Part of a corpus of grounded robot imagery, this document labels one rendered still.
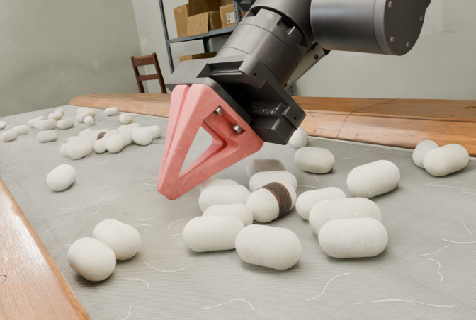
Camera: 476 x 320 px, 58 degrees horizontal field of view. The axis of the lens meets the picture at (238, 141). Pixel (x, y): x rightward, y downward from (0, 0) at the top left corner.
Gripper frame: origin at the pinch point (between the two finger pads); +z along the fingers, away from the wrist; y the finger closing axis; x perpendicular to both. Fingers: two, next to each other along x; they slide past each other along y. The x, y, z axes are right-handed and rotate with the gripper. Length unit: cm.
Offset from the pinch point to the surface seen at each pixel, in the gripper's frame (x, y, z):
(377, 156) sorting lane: 13.4, 3.3, -12.6
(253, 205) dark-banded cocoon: 2.0, 6.6, -1.3
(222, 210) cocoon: 0.6, 6.1, 0.0
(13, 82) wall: 32, -482, -42
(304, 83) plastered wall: 153, -209, -142
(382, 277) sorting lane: 3.3, 15.7, -0.7
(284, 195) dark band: 3.2, 7.2, -3.0
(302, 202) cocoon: 3.4, 8.6, -2.9
